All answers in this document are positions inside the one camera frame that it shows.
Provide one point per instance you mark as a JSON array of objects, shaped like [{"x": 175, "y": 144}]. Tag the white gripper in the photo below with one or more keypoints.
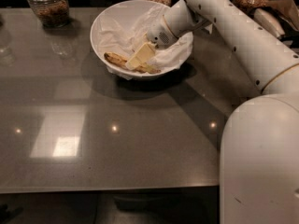
[{"x": 159, "y": 34}]

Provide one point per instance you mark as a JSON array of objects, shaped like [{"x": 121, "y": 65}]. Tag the ripe yellow banana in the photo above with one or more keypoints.
[{"x": 121, "y": 61}]

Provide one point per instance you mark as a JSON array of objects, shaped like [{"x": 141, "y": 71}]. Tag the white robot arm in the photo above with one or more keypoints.
[{"x": 259, "y": 166}]

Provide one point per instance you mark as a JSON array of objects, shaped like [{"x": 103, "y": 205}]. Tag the white bowl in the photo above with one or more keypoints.
[{"x": 120, "y": 16}]

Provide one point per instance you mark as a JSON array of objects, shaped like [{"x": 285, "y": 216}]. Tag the white paper napkin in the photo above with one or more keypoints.
[{"x": 124, "y": 34}]

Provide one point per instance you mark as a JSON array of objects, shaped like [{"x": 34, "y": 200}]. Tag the left glass jar of grains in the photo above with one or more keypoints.
[{"x": 51, "y": 13}]

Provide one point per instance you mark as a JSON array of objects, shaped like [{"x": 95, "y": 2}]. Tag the brown paper bag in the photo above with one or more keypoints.
[{"x": 287, "y": 10}]

